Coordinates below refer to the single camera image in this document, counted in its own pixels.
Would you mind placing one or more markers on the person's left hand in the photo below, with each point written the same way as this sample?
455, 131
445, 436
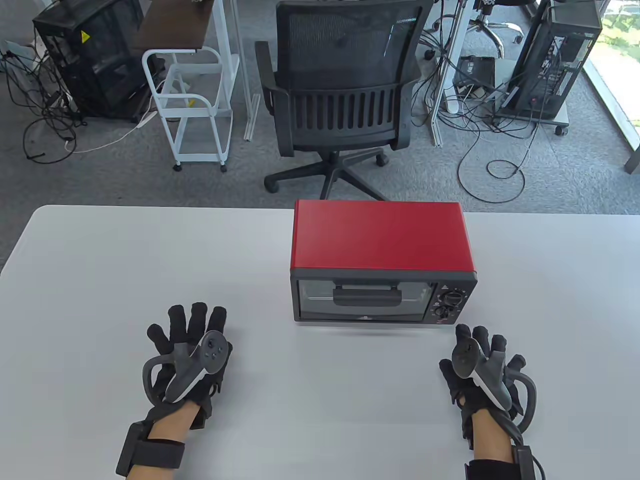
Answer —
172, 325

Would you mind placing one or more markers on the person's right hand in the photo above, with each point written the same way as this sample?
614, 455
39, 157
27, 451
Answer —
480, 337

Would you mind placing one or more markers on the red toaster oven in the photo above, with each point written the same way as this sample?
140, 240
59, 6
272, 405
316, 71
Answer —
382, 235

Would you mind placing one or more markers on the glass oven door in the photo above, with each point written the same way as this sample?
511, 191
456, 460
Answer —
315, 305

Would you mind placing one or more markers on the person's right forearm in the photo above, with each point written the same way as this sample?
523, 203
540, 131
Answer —
492, 435

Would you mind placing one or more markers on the person's left forearm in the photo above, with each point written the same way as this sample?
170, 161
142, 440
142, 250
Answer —
167, 425

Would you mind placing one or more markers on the black oven knob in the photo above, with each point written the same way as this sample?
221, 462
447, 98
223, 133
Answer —
442, 313
452, 299

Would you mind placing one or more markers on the black open computer tower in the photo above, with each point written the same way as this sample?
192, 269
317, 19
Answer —
550, 55

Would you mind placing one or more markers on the grey handheld tracking controller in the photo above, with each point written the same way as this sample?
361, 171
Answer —
487, 382
187, 380

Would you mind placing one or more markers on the white rolling cart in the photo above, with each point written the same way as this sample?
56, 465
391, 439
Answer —
197, 145

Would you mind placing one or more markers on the grey wheeled tower stand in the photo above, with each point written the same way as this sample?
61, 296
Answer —
555, 121

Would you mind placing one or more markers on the white desk leg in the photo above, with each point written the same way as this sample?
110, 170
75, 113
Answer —
450, 75
242, 75

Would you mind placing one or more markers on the black mesh office chair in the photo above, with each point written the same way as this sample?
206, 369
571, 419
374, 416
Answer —
345, 110

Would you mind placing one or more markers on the black power box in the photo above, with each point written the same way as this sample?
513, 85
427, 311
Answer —
477, 72

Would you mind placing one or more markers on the black mesh computer case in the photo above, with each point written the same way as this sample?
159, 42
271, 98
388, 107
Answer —
95, 60

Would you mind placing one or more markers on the brown wooden desk top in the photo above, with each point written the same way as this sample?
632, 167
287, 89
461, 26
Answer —
170, 27

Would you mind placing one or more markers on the chrome chair base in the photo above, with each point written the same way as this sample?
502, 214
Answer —
492, 30

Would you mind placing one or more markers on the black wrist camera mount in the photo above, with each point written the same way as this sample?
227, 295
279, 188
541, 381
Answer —
160, 452
492, 470

